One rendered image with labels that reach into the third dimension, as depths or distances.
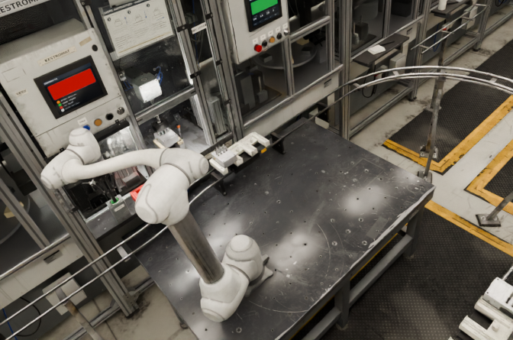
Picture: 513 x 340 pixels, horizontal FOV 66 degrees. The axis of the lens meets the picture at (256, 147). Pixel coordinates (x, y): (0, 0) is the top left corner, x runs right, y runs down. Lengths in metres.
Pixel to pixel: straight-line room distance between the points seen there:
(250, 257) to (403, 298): 1.25
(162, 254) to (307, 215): 0.82
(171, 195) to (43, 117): 0.76
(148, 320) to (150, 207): 1.61
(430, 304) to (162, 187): 1.93
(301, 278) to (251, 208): 0.54
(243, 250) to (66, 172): 0.82
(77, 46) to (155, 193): 0.78
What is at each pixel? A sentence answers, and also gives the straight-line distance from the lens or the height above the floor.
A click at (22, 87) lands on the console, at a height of 1.72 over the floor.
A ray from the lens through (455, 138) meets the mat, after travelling 3.94.
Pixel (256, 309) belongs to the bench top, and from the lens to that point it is 2.00.
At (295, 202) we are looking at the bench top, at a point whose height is 0.68.
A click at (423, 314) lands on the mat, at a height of 0.01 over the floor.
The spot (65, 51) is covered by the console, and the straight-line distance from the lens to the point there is 1.88.
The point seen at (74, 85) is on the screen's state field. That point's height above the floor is 1.64.
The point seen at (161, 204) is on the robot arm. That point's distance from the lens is 1.41.
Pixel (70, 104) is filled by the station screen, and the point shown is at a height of 1.57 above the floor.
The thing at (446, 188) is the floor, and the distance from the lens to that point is 3.48.
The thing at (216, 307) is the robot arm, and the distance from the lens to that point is 1.79.
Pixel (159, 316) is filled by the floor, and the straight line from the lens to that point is 2.92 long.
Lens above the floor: 2.43
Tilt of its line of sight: 40 degrees down
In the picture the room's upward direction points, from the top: 10 degrees counter-clockwise
